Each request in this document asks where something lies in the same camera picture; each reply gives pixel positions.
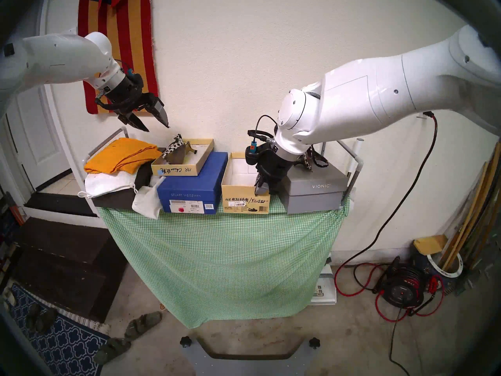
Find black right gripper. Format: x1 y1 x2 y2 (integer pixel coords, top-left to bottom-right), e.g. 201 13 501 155
254 145 295 196

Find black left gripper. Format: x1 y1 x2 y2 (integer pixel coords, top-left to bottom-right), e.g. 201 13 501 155
95 72 170 133

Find yellow cardboard shoe box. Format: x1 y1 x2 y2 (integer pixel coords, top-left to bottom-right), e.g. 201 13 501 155
221 152 272 215

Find houndstooth high heel shoe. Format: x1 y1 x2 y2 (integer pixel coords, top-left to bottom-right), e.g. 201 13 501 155
162 134 196 165
295 144 330 172

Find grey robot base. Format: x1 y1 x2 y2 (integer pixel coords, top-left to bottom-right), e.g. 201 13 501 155
180 334 322 376

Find grey Vionic shoe box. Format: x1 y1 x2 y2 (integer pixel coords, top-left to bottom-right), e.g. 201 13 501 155
279 161 350 215

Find yellow shoe box lid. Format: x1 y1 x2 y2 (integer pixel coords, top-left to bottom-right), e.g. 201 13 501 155
150 139 215 177

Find blue shoe box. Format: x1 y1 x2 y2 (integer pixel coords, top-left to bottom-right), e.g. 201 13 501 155
156 152 229 215

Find white box under table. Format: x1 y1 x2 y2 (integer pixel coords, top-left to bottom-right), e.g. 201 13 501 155
311 261 337 306

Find orange folded cloth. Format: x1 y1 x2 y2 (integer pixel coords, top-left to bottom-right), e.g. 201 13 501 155
84 137 163 175

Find white dust bag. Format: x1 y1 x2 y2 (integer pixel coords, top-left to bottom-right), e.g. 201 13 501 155
131 175 165 219
77 171 138 200

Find green checked tablecloth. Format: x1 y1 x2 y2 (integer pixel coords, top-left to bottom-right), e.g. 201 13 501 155
97 193 350 330

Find red yellow striped flag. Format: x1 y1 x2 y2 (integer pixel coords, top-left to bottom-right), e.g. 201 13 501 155
77 0 160 116

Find white and black cloth pile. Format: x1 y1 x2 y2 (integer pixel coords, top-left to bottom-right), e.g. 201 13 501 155
94 146 165 210

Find white panel door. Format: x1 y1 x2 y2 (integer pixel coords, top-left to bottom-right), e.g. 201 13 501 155
0 85 74 192

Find dark brown wooden steps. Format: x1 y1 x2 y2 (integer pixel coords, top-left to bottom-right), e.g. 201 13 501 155
11 216 128 324

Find blue patterned pot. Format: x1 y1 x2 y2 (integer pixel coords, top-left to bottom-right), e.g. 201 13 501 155
411 242 467 298

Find yellow envelope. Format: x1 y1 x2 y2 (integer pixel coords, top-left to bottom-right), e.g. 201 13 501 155
413 235 449 257

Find olive green sandal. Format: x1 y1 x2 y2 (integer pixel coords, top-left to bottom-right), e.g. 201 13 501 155
94 337 132 366
124 311 163 342

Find leaning wooden boards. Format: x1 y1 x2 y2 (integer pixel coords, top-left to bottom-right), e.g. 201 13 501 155
438 142 501 275

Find dark slipper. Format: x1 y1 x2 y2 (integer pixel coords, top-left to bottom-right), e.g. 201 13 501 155
25 302 42 329
39 306 58 335

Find blue patterned rug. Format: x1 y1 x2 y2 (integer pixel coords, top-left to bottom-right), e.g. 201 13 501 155
7 281 110 376

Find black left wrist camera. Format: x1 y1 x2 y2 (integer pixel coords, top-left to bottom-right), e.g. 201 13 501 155
122 67 144 86

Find grey pipe table rail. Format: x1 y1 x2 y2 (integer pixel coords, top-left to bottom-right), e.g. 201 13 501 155
321 138 365 208
84 126 128 165

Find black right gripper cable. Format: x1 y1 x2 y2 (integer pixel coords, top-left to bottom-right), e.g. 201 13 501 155
248 114 279 145

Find black red cable reel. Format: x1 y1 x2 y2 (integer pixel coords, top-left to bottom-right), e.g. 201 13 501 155
375 255 445 323

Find black floor cord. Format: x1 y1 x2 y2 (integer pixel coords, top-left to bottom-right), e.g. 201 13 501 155
389 306 416 376

